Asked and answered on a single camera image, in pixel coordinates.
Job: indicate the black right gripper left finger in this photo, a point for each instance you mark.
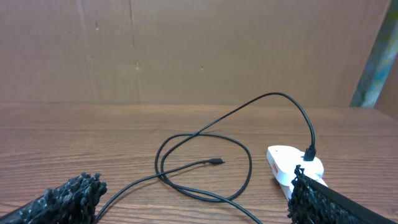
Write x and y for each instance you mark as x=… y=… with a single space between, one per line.
x=71 y=203

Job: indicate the white power strip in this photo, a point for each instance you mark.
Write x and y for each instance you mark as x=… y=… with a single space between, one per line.
x=284 y=183

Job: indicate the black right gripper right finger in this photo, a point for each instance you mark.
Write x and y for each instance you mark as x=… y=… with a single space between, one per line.
x=313 y=203

